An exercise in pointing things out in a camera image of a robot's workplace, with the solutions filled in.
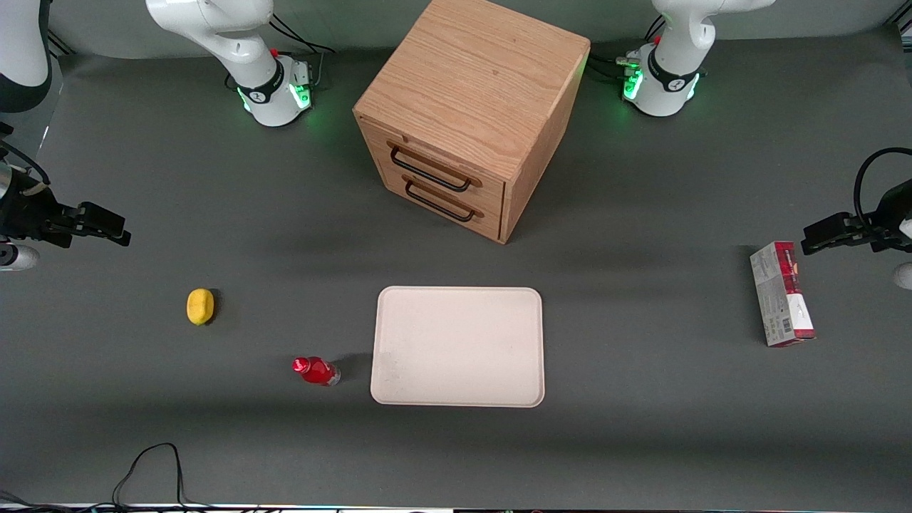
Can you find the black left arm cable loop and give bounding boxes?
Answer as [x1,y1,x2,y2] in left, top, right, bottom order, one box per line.
[853,147,912,230]

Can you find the black right arm base cables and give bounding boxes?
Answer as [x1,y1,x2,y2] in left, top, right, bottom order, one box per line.
[267,13,336,92]

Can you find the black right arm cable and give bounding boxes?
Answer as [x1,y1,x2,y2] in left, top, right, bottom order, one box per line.
[0,139,52,190]

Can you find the wooden drawer cabinet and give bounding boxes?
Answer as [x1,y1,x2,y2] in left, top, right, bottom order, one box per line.
[353,0,591,245]

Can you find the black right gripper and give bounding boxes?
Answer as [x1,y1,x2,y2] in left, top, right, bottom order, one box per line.
[0,171,132,249]

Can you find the long black drawer handle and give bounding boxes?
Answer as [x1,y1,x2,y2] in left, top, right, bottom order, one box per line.
[387,140,483,193]

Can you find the yellow lemon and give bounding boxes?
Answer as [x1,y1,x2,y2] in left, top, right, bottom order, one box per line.
[187,289,215,326]

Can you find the black arm base cables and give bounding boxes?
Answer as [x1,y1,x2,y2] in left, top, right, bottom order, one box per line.
[587,14,668,83]
[267,13,336,92]

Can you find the short black drawer handle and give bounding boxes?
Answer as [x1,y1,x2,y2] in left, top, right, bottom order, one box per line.
[403,175,485,223]

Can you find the red coke bottle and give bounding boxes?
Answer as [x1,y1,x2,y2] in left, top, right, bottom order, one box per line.
[291,356,341,387]

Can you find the black left arm base cables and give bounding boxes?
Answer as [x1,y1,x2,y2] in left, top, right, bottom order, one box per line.
[587,14,668,83]

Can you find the thin black table cable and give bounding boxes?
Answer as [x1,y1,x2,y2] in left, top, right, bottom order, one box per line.
[0,442,214,513]

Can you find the grey and red carton box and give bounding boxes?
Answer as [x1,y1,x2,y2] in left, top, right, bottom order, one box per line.
[750,241,817,348]

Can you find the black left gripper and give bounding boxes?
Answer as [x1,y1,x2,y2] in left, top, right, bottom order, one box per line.
[801,181,912,257]

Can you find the beige rectangular tray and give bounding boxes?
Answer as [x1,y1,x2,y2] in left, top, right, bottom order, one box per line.
[370,286,546,408]

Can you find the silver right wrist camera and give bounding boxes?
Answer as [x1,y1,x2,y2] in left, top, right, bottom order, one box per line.
[0,242,41,272]

